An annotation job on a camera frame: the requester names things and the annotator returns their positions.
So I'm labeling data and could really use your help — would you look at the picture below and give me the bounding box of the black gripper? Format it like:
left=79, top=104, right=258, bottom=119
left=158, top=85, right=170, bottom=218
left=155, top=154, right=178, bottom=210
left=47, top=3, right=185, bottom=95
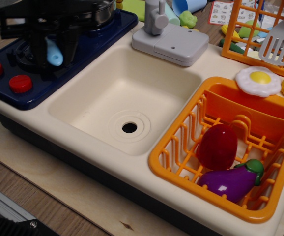
left=0, top=0, right=107, bottom=69

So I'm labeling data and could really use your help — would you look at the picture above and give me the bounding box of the grey spoon blue handle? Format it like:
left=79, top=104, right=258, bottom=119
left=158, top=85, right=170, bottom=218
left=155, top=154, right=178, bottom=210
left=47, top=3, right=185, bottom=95
left=45, top=38, right=63, bottom=67

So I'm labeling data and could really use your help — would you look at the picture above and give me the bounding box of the silver metal pan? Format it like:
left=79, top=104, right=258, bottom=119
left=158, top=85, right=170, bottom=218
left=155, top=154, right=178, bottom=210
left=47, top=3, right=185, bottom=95
left=80, top=0, right=116, bottom=26

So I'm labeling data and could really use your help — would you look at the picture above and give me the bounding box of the dark blue toy stove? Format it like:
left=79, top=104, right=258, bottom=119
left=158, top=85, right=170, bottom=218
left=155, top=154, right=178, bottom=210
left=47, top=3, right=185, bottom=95
left=0, top=10, right=138, bottom=110

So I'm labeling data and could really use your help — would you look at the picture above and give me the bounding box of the red right stove knob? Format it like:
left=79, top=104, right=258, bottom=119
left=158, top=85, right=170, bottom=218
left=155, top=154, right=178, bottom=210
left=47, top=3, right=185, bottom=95
left=9, top=75, right=33, bottom=93

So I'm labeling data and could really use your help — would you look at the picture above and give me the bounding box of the green cutting board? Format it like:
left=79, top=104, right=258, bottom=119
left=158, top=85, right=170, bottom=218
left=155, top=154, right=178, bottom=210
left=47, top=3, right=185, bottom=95
left=122, top=0, right=145, bottom=22

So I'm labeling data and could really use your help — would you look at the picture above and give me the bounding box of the cream toy sink unit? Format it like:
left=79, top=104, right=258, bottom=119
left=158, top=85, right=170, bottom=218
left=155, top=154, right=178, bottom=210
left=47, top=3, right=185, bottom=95
left=0, top=33, right=284, bottom=236

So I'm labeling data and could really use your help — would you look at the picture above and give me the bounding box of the grey toy faucet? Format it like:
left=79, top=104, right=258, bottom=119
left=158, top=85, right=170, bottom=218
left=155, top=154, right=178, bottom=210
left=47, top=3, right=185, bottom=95
left=132, top=0, right=209, bottom=67

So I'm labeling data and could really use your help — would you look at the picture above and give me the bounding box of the blue plastic cup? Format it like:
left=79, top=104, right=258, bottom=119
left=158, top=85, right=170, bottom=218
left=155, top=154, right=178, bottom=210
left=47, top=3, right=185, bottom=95
left=172, top=0, right=207, bottom=16

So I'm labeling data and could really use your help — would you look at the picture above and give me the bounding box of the green toy pepper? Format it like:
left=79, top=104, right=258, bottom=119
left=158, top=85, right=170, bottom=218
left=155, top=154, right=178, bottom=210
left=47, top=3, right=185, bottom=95
left=179, top=11, right=198, bottom=29

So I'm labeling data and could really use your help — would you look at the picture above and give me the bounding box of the printed instruction sheet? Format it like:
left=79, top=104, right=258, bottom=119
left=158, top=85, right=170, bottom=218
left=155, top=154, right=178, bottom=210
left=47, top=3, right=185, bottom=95
left=208, top=0, right=255, bottom=25

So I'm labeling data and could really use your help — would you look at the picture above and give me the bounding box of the small yellow corn piece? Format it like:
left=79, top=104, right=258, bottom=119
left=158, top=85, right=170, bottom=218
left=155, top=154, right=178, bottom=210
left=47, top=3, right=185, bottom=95
left=221, top=24, right=240, bottom=38

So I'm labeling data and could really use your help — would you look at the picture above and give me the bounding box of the dark green toy cucumber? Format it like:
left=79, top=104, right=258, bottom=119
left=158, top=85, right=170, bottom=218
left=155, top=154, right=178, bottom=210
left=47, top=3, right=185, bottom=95
left=219, top=39, right=245, bottom=54

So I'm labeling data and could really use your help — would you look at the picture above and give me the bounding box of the light green toy fruit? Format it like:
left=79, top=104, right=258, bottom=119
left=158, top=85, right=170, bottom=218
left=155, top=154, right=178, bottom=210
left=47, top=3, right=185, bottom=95
left=238, top=20, right=259, bottom=38

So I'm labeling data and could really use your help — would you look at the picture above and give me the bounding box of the red toy pepper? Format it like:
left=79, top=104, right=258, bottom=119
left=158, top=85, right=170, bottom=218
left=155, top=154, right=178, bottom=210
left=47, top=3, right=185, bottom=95
left=196, top=124, right=238, bottom=171

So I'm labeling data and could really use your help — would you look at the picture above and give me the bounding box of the black ribbed device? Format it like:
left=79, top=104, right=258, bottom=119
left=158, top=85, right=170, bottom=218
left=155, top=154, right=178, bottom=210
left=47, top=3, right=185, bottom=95
left=0, top=217, right=58, bottom=236

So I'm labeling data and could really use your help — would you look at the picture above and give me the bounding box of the orange utensil rack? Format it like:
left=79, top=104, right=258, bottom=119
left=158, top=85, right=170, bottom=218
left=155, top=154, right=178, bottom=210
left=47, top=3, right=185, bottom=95
left=222, top=0, right=284, bottom=76

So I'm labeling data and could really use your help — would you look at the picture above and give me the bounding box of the toy fried egg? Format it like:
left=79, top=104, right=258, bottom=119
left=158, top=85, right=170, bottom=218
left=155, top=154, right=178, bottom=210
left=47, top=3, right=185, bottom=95
left=235, top=66, right=282, bottom=98

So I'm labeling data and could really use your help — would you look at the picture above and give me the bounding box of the orange dish drainer basket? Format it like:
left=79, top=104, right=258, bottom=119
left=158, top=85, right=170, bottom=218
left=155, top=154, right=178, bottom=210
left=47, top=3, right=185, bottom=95
left=148, top=77, right=284, bottom=223

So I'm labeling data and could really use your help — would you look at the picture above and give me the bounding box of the purple toy eggplant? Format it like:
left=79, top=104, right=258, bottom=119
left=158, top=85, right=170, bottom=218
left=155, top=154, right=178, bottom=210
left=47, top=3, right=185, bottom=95
left=197, top=159, right=264, bottom=203

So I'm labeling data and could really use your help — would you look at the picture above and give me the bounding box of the aluminium frame rail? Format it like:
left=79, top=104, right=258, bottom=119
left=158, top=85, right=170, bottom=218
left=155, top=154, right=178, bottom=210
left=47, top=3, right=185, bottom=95
left=0, top=192, right=36, bottom=222

